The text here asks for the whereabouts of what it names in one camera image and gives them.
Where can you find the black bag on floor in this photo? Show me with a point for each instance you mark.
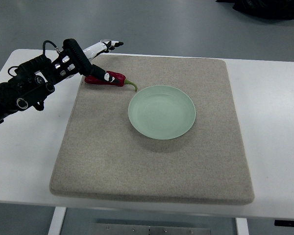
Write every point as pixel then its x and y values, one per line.
pixel 266 9

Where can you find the white table leg right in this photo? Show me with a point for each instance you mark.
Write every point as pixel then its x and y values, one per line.
pixel 242 226

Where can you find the white table leg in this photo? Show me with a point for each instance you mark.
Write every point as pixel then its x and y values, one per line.
pixel 242 226
pixel 57 221

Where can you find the beige felt mat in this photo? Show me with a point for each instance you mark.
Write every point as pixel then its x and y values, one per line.
pixel 102 156

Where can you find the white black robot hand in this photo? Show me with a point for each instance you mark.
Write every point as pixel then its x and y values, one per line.
pixel 98 50

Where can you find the white table leg left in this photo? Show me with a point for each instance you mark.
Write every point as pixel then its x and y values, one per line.
pixel 57 221

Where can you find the red pepper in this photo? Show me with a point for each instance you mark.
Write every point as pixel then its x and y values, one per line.
pixel 119 80

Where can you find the light green plate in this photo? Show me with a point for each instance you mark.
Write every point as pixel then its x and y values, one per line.
pixel 161 112

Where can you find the grey metal base plate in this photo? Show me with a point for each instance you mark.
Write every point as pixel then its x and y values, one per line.
pixel 123 229

